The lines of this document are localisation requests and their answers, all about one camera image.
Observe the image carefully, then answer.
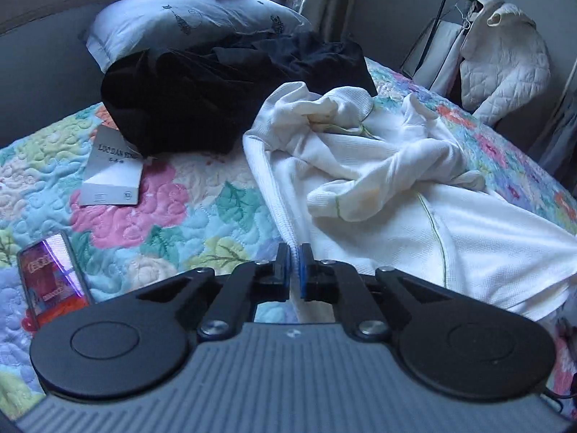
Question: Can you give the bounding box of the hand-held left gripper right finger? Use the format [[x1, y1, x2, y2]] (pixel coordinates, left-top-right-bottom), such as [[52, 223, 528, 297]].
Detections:
[[300, 242, 452, 341]]

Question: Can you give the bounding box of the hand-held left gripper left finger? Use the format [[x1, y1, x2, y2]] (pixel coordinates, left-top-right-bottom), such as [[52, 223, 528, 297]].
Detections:
[[135, 242, 291, 341]]

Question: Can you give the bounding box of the white waffle garment green trim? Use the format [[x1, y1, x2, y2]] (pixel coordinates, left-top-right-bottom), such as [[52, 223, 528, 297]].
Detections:
[[242, 81, 577, 323]]

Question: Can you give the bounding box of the black metal clothes rack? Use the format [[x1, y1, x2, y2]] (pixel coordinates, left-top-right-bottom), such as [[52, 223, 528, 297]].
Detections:
[[400, 0, 479, 91]]

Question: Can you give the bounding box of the floral patchwork quilt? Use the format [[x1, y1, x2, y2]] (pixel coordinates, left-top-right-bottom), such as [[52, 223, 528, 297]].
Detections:
[[0, 56, 577, 420]]

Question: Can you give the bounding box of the grey paper card tag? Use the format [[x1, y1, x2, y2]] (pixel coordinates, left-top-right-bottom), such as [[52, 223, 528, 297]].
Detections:
[[79, 125, 145, 207]]

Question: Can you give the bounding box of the black velvet garment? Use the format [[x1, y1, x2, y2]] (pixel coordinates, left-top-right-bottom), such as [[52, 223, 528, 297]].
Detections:
[[100, 45, 289, 156]]

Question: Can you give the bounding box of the dark navy garment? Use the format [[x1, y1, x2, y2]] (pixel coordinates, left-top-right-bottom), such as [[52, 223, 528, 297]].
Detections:
[[212, 31, 378, 97]]

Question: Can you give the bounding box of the white fabric panel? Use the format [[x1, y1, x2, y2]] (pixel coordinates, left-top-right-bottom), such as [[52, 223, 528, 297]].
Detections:
[[412, 20, 465, 95]]

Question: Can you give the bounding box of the pale blue pillow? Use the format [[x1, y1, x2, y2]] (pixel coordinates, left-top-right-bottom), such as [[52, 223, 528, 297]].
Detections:
[[85, 0, 312, 73]]

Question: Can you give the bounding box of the white quilted jacket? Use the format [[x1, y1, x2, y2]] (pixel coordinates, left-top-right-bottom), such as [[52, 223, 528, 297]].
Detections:
[[460, 0, 551, 126]]

